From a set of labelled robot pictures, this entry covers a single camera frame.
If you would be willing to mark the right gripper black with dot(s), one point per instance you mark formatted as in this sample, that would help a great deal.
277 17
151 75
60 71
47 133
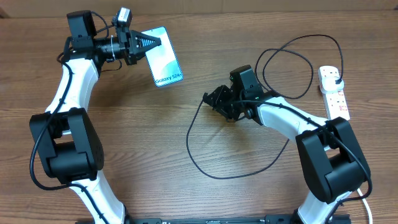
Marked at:
219 102

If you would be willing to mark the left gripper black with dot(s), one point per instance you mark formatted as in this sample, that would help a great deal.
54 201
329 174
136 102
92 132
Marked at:
129 41

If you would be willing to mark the Samsung Galaxy smartphone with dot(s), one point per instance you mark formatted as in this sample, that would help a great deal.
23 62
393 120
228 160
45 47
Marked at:
162 59

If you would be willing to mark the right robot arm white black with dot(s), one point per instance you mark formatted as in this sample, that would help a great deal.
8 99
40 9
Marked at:
332 160

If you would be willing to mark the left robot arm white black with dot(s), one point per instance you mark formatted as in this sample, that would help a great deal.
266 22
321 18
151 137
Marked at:
67 152

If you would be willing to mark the white charger plug adapter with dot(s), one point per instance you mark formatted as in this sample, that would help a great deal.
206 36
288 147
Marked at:
331 84

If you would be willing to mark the white power strip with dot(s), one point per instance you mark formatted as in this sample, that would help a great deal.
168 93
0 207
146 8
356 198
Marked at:
335 103

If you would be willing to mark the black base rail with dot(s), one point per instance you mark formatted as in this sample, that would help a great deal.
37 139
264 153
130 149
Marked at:
211 220

